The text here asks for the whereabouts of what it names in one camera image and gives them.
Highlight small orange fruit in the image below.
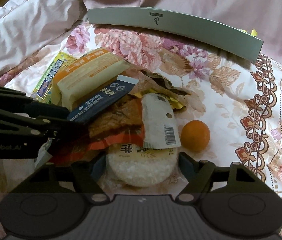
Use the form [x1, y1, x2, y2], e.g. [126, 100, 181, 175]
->
[180, 120, 210, 152]

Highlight round rice cracker packet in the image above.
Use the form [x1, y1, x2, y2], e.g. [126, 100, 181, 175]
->
[106, 144, 179, 187]

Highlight white barcode sachet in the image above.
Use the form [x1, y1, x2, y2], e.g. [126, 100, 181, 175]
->
[141, 93, 181, 149]

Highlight brown tofu snack packet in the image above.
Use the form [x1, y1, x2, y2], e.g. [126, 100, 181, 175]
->
[88, 95, 142, 139]

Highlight orange cream cracker packet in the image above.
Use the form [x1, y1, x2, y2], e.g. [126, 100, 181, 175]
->
[50, 48, 131, 111]

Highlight dark blue snack packet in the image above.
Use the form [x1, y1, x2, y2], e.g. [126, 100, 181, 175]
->
[67, 75, 139, 122]

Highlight yellow green biscuit packet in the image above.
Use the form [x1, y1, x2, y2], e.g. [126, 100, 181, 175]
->
[31, 51, 76, 104]

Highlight floral quilt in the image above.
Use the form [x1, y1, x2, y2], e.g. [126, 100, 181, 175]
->
[0, 22, 282, 240]

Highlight brown crumpled wrapper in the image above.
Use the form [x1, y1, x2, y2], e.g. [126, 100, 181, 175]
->
[125, 67, 190, 112]

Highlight white duvet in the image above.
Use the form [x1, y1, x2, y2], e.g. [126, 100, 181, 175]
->
[0, 0, 81, 74]

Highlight grey cardboard tray box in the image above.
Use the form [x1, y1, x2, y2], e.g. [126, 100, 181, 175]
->
[87, 7, 263, 62]

